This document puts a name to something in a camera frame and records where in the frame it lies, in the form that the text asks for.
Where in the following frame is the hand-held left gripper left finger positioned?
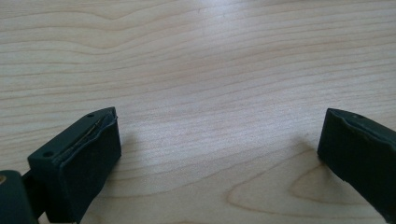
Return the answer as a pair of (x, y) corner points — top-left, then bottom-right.
(27, 106), (122, 224)

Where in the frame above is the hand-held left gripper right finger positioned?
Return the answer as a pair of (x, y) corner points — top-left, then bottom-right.
(317, 107), (396, 224)

